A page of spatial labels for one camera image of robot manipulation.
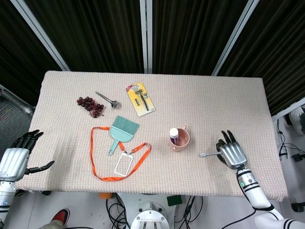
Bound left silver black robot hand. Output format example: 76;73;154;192
0;129;55;182

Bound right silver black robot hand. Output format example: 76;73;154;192
215;130;248;170

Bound yellow razor blister pack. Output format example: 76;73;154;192
125;82;156;117

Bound silver white robot torso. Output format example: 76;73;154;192
116;192;178;229

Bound small white spoon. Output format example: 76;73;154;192
199;150;221;158

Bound khaki trouser leg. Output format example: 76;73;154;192
35;219;65;229

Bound grey metal frame post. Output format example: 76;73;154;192
139;0;153;74
211;0;260;76
10;0;71;72

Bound orange lanyard strap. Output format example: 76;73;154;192
90;126;152;182

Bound grey metal pole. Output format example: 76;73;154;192
0;84;34;115

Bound red black shoe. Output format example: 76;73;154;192
51;208;71;222

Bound beige waffle tablecloth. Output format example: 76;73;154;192
14;70;289;202

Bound pink mug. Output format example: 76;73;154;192
169;123;191;153

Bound black floor cable bundle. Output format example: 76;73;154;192
106;195;134;229
175;195;204;229

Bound black pleated curtain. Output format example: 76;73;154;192
218;0;305;116
23;0;145;73
0;0;62;105
152;0;248;75

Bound dark red grape bunch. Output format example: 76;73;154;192
76;96;105;118

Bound teal hand brush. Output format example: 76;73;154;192
107;115;140;156

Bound clear badge holder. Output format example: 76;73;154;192
114;152;133;177

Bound silver metal tool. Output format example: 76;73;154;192
95;91;120;109

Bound dark green block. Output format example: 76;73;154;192
166;195;183;207

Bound black hanging cables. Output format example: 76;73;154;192
275;118;305;163

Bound black caster wheel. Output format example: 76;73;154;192
291;202;305;213

